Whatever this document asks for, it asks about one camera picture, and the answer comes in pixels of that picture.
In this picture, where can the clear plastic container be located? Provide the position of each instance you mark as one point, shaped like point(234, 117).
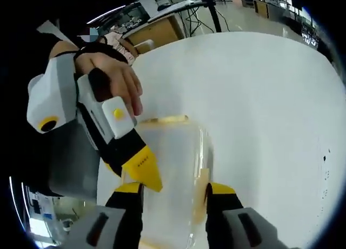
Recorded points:
point(173, 157)

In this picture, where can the black tripod stand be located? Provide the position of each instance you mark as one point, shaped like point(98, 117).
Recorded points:
point(213, 13)

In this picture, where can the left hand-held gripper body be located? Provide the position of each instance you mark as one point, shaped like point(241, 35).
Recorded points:
point(54, 97)

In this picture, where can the person's left hand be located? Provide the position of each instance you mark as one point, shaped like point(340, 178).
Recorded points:
point(121, 78)

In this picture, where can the wooden desk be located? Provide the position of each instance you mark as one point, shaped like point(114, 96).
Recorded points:
point(156, 32)

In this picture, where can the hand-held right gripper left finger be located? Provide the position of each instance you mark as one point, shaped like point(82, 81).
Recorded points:
point(119, 219)

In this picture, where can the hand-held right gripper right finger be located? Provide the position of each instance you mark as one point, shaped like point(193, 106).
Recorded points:
point(227, 222)

